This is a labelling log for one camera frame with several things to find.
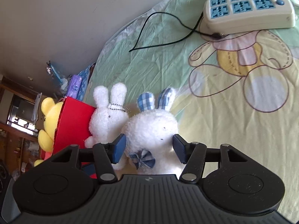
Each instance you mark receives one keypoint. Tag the wooden cabinet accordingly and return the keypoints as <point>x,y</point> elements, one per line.
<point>21,121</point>

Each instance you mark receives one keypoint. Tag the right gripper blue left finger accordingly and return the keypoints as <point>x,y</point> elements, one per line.
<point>117,148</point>

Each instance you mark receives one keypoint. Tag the red cardboard box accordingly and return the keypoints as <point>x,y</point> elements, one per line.
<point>73,125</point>

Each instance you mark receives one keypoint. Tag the yellow tiger plush toy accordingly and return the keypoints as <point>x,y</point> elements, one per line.
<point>51,111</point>

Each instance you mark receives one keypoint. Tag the white blue power strip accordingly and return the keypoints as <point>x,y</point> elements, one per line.
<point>236,16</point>

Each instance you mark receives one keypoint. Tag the green cartoon bed sheet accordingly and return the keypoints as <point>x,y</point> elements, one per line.
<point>242,90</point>

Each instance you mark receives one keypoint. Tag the blue floral cloth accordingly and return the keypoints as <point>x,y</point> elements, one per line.
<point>85,75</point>

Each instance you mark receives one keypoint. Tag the small white bunny plush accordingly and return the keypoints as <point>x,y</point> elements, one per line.
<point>110,115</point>

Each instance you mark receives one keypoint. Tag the purple tissue pack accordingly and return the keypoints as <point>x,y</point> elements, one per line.
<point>74,86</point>

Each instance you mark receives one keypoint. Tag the white bunny plaid ears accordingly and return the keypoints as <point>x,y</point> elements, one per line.
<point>149,135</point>

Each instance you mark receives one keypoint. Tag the blue foil bag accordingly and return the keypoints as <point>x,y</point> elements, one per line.
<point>61,81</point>

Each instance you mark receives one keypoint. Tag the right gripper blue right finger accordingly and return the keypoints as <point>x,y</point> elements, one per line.
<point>181,148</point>

